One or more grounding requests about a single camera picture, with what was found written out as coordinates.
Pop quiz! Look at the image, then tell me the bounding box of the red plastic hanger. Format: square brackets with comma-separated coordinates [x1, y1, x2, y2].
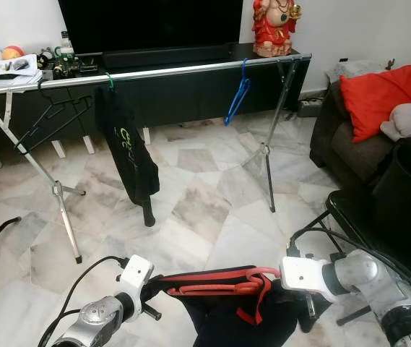
[165, 265, 282, 297]

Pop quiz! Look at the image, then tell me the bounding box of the dark garment with red trim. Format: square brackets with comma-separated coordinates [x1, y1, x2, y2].
[150, 266, 334, 347]

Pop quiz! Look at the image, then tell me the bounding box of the black plastic hanger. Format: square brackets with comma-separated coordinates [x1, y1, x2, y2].
[16, 78, 95, 157]

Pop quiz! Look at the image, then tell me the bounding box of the blue plastic hanger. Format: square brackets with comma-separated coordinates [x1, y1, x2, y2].
[224, 58, 252, 127]

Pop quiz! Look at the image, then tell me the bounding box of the black plastic chair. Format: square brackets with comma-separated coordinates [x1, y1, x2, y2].
[288, 188, 411, 327]

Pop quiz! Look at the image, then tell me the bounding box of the black shirt with green print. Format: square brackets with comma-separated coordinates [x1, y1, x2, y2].
[95, 85, 161, 228]

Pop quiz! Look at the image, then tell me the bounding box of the brown fabric sofa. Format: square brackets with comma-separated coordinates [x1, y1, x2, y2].
[308, 42, 411, 191]

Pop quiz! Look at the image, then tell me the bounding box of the black television console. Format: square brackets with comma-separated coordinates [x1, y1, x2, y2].
[0, 42, 311, 153]

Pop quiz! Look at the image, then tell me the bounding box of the grey cushion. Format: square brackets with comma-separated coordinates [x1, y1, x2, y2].
[380, 103, 411, 143]

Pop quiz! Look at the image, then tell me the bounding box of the red cushion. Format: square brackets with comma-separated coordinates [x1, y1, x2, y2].
[338, 58, 411, 144]

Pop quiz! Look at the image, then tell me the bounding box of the silver metal clothes rack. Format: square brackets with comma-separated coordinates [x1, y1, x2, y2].
[0, 53, 313, 265]

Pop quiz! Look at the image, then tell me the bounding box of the side table with lace cloth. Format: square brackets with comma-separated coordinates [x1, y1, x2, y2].
[324, 58, 391, 87]

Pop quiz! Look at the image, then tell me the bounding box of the black soundbar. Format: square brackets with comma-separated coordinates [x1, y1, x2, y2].
[103, 43, 232, 70]

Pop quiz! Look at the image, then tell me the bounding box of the white paper stack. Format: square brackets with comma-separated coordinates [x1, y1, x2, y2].
[0, 53, 45, 90]

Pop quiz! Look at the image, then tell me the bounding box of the small clear bottle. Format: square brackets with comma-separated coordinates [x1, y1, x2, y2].
[60, 30, 75, 58]

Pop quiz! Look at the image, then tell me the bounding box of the black flat television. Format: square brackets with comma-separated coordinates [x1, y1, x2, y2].
[59, 0, 244, 56]

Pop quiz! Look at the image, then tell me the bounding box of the red laughing Buddha statue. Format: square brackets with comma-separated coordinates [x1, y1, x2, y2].
[252, 0, 302, 59]

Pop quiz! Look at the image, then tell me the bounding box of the orange toy ball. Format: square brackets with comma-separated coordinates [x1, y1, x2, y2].
[3, 45, 25, 61]

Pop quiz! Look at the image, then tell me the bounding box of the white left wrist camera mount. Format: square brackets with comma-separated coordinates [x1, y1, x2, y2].
[120, 254, 156, 301]

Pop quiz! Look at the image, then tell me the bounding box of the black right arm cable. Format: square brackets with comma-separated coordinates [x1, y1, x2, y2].
[288, 227, 411, 290]

